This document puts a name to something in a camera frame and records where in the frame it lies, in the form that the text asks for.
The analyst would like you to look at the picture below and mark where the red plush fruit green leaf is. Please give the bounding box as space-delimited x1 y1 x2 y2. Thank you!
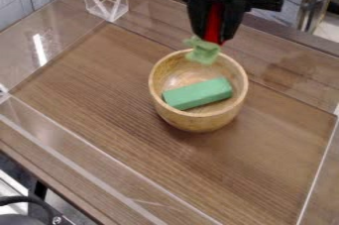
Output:
184 2 222 65

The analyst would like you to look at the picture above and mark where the wooden bowl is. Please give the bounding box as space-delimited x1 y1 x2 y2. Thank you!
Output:
148 50 250 133

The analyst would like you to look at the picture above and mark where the green rectangular block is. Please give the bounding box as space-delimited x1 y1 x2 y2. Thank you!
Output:
162 77 234 110

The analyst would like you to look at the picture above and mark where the clear acrylic tray wall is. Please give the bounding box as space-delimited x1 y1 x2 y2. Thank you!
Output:
0 84 223 225

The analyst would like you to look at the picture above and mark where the black cable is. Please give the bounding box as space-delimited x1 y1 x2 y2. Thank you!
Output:
0 195 57 225

